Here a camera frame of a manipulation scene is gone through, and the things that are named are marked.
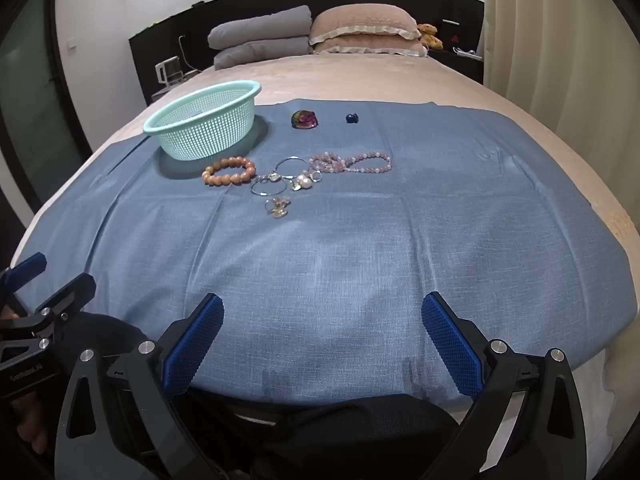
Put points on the grey folded quilt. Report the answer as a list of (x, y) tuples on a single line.
[(260, 54), (260, 22)]

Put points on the pearl earrings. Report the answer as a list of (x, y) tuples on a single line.
[(303, 181)]

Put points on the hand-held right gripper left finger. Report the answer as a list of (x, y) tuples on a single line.
[(197, 340)]

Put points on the frosted glass door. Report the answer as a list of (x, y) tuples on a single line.
[(30, 110)]

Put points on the black nightstand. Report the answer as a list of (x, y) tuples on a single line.
[(462, 67)]

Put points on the mint green plastic basket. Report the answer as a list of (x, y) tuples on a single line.
[(200, 125)]

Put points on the bed with beige cover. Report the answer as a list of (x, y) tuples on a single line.
[(350, 80)]

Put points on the person's left hand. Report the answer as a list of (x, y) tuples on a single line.
[(32, 425)]

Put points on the grey nightstand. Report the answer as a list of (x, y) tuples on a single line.
[(170, 91)]

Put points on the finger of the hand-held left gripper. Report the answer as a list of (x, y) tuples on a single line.
[(29, 265), (70, 292)]

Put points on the small gold earrings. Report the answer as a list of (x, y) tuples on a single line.
[(277, 207)]

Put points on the white wall switch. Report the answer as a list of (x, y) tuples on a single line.
[(71, 46)]

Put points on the blue cloth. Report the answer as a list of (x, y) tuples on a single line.
[(350, 260)]

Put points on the black headboard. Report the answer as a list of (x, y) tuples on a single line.
[(165, 35)]

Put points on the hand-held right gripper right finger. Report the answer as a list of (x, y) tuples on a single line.
[(452, 347)]

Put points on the brown teddy bear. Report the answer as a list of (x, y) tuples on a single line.
[(430, 35)]

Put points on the silver hoop earring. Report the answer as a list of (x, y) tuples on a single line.
[(292, 158), (270, 194)]

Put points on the person's dark clothing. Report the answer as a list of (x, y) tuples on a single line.
[(325, 435)]

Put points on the cream curtain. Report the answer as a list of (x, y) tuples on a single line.
[(560, 60)]

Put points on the white power strip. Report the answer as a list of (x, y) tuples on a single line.
[(465, 51)]

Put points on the small dark blue ornament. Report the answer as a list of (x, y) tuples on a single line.
[(351, 118)]

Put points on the rainbow glass brooch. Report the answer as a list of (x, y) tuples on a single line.
[(304, 119)]

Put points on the pink frilled pillow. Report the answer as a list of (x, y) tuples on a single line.
[(365, 22), (370, 47)]

